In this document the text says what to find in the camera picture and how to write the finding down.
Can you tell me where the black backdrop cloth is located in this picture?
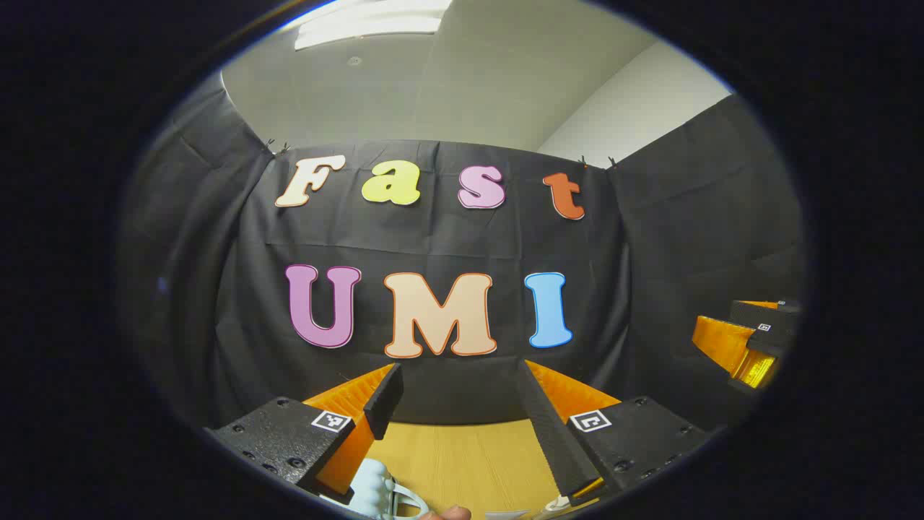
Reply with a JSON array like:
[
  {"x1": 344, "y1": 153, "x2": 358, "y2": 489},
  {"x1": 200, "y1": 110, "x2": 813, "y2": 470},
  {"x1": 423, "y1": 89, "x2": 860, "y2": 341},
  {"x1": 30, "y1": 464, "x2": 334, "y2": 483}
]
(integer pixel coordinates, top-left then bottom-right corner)
[{"x1": 119, "y1": 72, "x2": 806, "y2": 427}]

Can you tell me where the light blue suitcase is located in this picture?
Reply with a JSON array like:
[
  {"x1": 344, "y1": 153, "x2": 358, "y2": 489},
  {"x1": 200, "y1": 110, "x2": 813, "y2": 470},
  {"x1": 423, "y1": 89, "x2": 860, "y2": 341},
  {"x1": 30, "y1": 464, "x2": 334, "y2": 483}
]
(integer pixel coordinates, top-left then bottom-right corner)
[{"x1": 321, "y1": 459, "x2": 434, "y2": 520}]

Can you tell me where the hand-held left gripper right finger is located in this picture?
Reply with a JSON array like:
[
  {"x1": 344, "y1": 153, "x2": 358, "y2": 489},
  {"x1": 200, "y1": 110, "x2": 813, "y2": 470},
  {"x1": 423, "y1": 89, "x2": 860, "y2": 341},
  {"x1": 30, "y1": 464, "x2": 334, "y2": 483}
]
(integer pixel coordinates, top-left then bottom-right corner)
[{"x1": 518, "y1": 360, "x2": 712, "y2": 501}]

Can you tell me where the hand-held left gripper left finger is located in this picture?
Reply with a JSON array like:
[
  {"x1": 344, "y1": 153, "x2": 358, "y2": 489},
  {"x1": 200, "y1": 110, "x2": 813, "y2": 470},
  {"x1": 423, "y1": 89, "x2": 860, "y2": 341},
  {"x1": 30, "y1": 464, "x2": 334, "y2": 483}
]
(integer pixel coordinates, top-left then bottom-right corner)
[{"x1": 204, "y1": 363, "x2": 404, "y2": 505}]

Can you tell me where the ceiling light panel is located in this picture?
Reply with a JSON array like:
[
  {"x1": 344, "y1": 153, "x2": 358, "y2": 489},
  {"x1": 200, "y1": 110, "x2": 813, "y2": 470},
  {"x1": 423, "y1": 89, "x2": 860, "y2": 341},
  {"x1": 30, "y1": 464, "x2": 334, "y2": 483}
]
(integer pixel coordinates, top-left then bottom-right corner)
[{"x1": 295, "y1": 0, "x2": 453, "y2": 51}]

